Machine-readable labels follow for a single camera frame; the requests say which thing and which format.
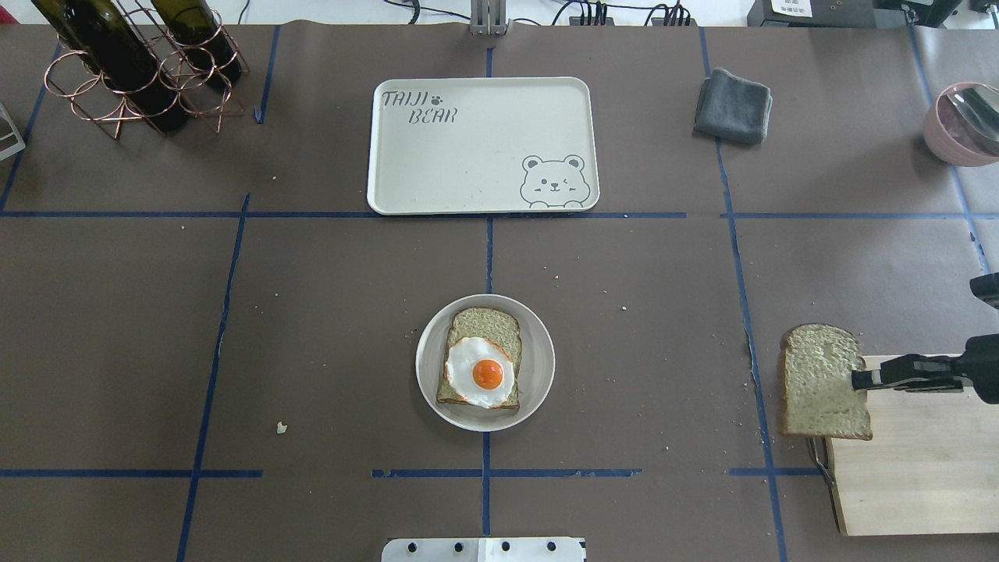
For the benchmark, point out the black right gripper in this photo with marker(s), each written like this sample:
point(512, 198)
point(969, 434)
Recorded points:
point(982, 367)

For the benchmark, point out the bread slice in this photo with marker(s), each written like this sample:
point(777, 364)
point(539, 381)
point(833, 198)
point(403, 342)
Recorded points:
point(498, 327)
point(816, 365)

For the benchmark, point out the cream bear serving tray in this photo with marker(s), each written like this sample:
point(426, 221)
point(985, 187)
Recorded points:
point(482, 145)

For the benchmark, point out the wooden cutting board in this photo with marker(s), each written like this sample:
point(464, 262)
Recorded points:
point(931, 467)

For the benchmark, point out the pink bowl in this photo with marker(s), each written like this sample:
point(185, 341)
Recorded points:
point(948, 135)

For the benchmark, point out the metal scoop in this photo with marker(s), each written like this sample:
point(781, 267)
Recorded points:
point(976, 107)

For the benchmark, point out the folded grey cloth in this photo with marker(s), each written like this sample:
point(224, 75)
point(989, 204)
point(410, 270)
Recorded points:
point(733, 108)

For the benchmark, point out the white round plate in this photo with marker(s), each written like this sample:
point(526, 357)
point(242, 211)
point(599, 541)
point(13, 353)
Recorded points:
point(536, 371)

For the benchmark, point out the bread slice on plate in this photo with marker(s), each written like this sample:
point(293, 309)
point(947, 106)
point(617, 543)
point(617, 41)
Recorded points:
point(498, 327)

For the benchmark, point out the fried egg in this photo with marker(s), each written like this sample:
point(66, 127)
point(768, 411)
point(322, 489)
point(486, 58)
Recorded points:
point(477, 372)

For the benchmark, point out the green wine bottle back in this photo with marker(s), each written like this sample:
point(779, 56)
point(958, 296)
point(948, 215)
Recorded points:
point(207, 48)

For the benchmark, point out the green wine bottle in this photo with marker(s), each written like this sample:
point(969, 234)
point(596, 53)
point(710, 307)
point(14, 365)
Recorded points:
point(109, 46)
point(207, 48)

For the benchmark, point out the green wine bottle middle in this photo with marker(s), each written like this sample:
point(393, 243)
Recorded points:
point(109, 46)

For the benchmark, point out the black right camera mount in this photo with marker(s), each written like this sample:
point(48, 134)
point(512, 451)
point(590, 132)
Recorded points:
point(986, 289)

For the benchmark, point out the aluminium frame post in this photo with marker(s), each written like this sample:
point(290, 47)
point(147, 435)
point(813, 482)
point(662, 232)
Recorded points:
point(489, 18)

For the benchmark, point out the copper wire bottle rack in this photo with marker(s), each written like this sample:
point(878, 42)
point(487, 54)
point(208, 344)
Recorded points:
point(91, 100)

